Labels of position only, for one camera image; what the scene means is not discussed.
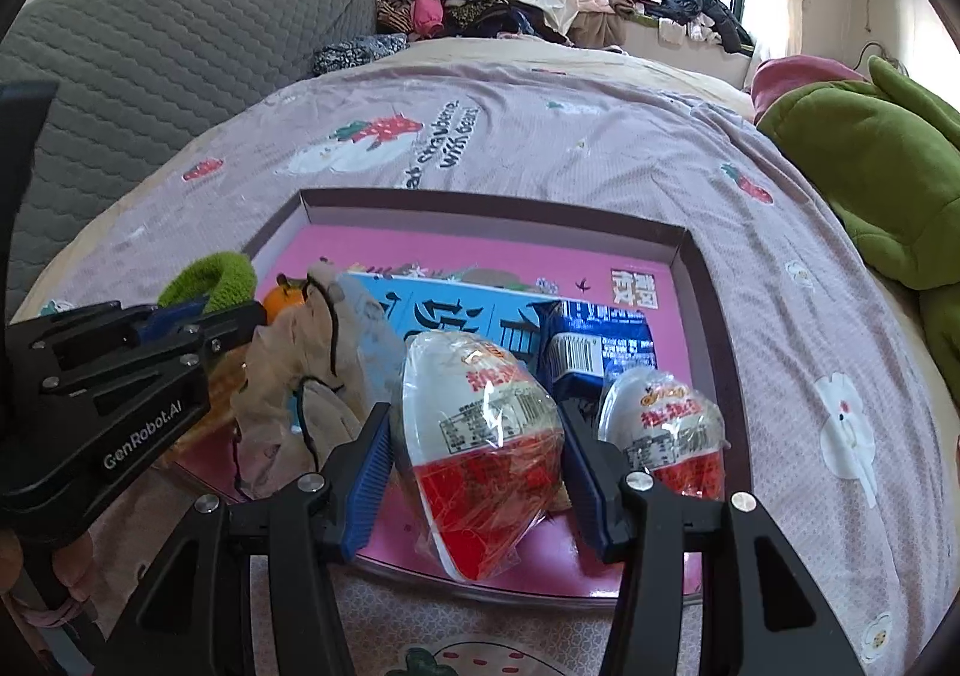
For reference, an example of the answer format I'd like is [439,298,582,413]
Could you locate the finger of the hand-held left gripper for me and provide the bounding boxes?
[4,299,212,377]
[41,305,269,422]

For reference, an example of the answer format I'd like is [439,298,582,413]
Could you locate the person's left hand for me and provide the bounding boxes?
[0,533,95,628]

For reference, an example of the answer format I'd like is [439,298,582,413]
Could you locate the clear cracker packet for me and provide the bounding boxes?
[161,346,252,467]

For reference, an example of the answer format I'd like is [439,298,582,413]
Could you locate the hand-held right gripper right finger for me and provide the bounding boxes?
[559,397,867,676]

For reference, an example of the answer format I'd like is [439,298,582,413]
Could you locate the beige mesh scrunchie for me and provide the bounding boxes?
[229,261,410,501]

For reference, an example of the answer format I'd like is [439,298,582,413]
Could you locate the grey quilted headboard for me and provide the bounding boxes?
[0,0,378,325]

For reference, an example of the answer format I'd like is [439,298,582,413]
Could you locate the dark floral cloth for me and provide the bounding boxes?
[311,33,410,77]

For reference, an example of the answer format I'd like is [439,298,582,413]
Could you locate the shallow dark cardboard box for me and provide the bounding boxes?
[161,188,753,609]

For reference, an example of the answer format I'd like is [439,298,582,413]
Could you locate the strawberry printed bedsheet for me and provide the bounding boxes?
[15,57,953,676]

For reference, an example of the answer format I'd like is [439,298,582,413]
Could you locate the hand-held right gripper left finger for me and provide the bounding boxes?
[97,402,395,676]

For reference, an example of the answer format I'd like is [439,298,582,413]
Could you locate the pink blanket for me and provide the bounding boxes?
[750,55,871,122]

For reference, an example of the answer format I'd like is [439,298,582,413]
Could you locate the blue snack packet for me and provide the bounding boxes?
[538,299,657,403]

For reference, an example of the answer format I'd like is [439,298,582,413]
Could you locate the green fuzzy scrunchie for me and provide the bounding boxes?
[156,251,260,317]

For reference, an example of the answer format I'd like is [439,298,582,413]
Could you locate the green fleece blanket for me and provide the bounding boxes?
[756,56,960,384]

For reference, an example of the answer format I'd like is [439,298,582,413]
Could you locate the tangerine with leaf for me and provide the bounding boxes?
[262,276,308,321]

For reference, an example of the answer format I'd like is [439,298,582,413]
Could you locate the clothes on window sill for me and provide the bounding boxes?
[576,0,755,55]

